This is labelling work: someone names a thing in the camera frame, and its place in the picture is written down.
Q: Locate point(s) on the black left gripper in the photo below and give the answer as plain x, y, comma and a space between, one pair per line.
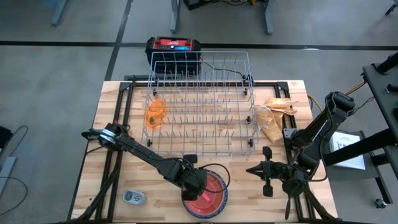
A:
192, 180

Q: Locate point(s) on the white printed manual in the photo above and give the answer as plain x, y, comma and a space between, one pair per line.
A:
354, 163

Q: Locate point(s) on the black equipment box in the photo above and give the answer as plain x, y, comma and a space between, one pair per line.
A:
199, 3

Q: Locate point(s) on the black caster wheel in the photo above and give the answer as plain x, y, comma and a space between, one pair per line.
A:
381, 203

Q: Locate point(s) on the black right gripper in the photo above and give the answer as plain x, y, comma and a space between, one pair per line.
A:
278, 172

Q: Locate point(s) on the grey desk leg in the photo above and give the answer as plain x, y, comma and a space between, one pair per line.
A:
269, 17
175, 15
59, 12

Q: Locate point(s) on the grey box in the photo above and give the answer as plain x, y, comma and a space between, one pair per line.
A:
348, 175

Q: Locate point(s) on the black chair leg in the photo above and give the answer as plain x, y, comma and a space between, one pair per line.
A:
391, 7

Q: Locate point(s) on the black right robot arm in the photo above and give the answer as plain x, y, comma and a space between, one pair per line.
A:
323, 124

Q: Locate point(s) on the orange translucent plate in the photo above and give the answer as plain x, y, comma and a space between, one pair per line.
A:
157, 116

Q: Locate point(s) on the blue patterned plate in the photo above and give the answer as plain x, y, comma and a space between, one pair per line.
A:
205, 216

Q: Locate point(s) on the black equipment stand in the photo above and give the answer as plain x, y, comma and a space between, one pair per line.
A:
381, 90

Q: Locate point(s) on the pink translucent plate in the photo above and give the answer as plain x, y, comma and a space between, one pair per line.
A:
214, 199

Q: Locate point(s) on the black aluminium table frame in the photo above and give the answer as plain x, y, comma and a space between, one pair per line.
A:
125, 86

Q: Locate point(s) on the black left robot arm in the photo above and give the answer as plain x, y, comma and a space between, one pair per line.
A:
140, 150

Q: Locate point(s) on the small grey device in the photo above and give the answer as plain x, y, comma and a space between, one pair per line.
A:
133, 197

